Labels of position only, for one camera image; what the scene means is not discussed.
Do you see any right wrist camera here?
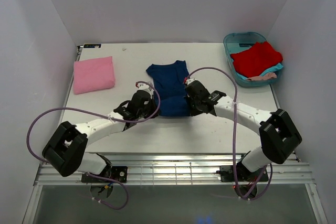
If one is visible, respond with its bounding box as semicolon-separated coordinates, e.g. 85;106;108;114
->
184;78;196;86

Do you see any teal plastic basket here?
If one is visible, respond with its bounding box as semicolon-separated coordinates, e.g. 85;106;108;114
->
223;32;284;88

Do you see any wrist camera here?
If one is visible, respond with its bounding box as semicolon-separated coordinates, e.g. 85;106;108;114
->
184;78;196;86
136;83;153;95

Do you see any light pink t-shirt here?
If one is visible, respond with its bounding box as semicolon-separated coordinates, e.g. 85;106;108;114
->
246;72;277;81

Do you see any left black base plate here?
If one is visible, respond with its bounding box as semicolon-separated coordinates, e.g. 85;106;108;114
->
81;166;128;183

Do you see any light blue t-shirt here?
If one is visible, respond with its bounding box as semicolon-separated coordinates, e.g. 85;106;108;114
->
260;63;284;76

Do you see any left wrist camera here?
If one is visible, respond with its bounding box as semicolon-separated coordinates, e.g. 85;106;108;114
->
136;83;153;95

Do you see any blue mickey t-shirt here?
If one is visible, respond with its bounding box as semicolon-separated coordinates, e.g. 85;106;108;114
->
146;60;190;118

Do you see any red t-shirt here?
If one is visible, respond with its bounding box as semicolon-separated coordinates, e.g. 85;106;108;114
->
230;41;283;79

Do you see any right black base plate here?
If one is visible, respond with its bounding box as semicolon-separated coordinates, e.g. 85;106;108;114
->
215;165;269;183

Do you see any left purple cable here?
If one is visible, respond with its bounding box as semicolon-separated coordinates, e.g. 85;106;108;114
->
26;81;161;210

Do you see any folded pink t-shirt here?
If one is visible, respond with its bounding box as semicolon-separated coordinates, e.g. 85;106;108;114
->
73;56;115;94

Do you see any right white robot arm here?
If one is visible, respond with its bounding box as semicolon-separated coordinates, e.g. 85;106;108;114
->
185;79;302;180

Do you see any blue label sticker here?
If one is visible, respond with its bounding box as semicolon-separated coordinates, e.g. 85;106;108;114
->
83;44;101;48

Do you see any aluminium frame rail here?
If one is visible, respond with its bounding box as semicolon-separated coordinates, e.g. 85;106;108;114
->
33;152;316;187

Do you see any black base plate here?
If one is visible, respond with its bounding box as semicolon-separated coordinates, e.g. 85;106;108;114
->
215;165;269;183
81;166;128;183

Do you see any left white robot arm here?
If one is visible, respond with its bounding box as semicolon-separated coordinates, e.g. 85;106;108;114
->
42;84;157;182

